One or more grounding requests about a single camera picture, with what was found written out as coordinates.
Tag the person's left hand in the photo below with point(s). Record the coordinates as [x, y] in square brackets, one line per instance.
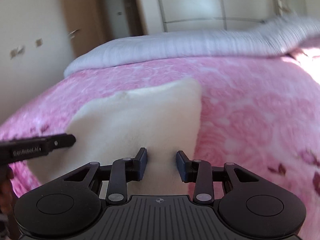
[8, 200]

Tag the silver door handle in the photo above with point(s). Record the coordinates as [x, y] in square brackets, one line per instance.
[73, 33]

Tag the pink floral fleece blanket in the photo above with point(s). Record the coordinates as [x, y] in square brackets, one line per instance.
[262, 114]

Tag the white striped rolled quilt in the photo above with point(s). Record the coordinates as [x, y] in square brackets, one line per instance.
[277, 37]

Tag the brown wooden door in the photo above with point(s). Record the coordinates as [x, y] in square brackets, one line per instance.
[84, 15]

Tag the white sliding wardrobe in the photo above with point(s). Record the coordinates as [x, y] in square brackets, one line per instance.
[178, 15]

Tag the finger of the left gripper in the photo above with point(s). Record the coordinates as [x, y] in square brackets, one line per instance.
[58, 141]

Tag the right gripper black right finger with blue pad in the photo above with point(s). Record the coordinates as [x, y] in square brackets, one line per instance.
[204, 175]

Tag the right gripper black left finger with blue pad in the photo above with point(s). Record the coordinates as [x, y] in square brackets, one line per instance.
[118, 174]

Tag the beige wall switch plate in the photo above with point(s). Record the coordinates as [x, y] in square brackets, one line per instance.
[39, 42]

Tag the wall socket with plug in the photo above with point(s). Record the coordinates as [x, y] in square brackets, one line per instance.
[17, 51]

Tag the cream fluffy knit garment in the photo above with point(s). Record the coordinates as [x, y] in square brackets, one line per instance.
[164, 119]

